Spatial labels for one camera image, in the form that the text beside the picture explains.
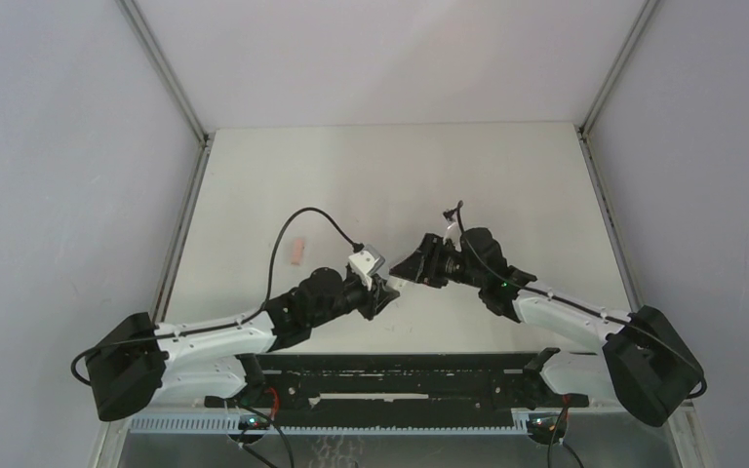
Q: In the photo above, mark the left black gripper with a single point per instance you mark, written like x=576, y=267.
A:
x=374, y=301

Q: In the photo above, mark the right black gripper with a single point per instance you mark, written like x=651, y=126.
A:
x=422, y=266

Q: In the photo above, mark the pink stapler top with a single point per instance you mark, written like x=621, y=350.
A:
x=297, y=251

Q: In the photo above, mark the white stapler base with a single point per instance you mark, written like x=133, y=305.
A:
x=396, y=284

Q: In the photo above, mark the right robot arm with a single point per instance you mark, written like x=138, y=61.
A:
x=634, y=358

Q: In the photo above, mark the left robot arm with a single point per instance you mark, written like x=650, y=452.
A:
x=140, y=363

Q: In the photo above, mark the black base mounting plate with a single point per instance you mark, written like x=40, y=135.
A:
x=394, y=409

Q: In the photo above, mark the left controller board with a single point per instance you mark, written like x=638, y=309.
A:
x=253, y=422

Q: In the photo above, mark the controller board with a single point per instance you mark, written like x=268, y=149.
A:
x=546, y=424
x=253, y=422

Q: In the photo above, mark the right controller board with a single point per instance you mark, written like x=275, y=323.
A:
x=546, y=424

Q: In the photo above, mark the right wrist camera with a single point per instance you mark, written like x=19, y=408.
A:
x=452, y=232

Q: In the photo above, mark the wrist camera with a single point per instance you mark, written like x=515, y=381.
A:
x=365, y=263
x=452, y=232

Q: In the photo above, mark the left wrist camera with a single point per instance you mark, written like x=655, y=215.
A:
x=365, y=263

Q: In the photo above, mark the front aluminium rail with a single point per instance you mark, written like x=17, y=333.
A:
x=647, y=399

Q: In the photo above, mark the white cable duct strip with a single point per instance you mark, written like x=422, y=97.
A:
x=221, y=424

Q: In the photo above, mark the left aluminium frame post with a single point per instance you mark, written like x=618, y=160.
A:
x=134, y=15

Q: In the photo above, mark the aluminium frame post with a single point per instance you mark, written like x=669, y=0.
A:
x=134, y=15
x=625, y=52

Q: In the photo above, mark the right aluminium frame post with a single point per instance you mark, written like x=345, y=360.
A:
x=625, y=52

